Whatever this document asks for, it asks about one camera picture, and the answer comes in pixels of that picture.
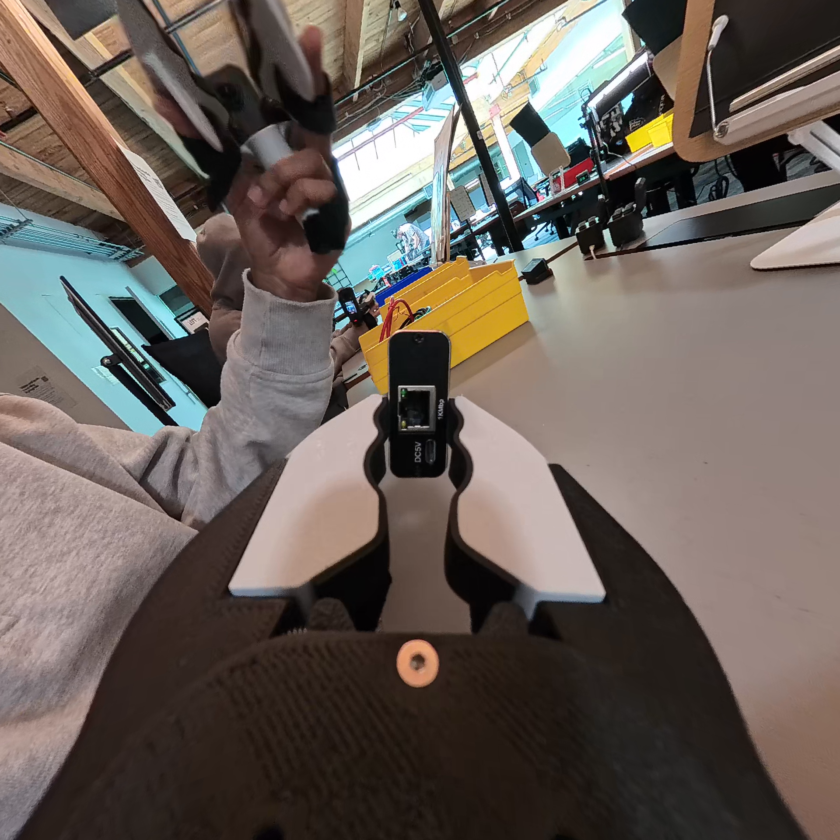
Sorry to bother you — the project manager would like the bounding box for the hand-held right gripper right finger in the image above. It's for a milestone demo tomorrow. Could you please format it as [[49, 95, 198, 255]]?
[[451, 395, 606, 603]]

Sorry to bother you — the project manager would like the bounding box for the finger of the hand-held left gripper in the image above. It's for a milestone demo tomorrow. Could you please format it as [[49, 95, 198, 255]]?
[[118, 0, 225, 153]]

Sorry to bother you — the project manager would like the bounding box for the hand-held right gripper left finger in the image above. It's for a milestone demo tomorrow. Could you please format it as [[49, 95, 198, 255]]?
[[228, 394, 385, 598]]

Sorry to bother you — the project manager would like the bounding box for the black network adapter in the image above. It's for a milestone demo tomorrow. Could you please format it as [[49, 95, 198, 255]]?
[[387, 330, 454, 479]]

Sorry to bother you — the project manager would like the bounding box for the person's left forearm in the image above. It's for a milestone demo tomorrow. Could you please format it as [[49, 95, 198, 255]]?
[[157, 268, 340, 529]]

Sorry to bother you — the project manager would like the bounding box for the grey desk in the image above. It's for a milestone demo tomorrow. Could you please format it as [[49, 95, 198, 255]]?
[[341, 172, 840, 840]]

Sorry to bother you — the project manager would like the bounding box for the black desk mat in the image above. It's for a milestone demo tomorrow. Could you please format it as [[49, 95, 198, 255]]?
[[630, 189, 840, 252]]

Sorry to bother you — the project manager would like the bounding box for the person's left hand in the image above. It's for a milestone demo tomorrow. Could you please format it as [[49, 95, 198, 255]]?
[[227, 25, 342, 304]]

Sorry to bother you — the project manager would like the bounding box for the wooden ceiling beam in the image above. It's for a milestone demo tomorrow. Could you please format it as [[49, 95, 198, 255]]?
[[0, 0, 216, 317]]

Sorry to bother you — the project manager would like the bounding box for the black office chair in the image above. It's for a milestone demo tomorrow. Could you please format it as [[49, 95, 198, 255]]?
[[140, 327, 225, 409]]

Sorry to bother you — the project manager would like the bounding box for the yellow storage bin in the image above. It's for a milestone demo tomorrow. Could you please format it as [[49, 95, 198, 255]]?
[[392, 256, 475, 298], [359, 261, 530, 396]]

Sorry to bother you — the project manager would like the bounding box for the blue storage bin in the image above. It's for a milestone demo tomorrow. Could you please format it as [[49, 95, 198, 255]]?
[[374, 265, 434, 307]]

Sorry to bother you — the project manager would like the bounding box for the black support pole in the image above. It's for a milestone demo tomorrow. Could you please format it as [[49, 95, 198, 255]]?
[[417, 0, 508, 256]]

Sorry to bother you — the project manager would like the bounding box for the person's grey sweatshirt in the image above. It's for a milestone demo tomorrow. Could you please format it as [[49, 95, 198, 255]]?
[[0, 392, 224, 840]]

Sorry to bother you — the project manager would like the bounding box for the black door pull bar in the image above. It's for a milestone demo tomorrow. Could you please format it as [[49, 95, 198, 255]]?
[[59, 276, 177, 427]]

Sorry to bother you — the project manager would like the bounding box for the black charger dock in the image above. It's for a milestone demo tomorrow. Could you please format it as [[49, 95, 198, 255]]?
[[607, 202, 648, 248], [575, 215, 609, 258]]

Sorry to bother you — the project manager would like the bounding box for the long wooden workbench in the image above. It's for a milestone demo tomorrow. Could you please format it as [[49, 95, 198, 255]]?
[[512, 139, 698, 238]]

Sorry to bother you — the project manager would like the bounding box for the silver monitor stand base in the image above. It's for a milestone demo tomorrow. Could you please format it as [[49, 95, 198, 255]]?
[[750, 201, 840, 271]]

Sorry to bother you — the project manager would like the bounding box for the wood-edged dark panel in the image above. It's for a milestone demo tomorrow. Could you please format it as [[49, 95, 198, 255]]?
[[671, 0, 840, 164]]

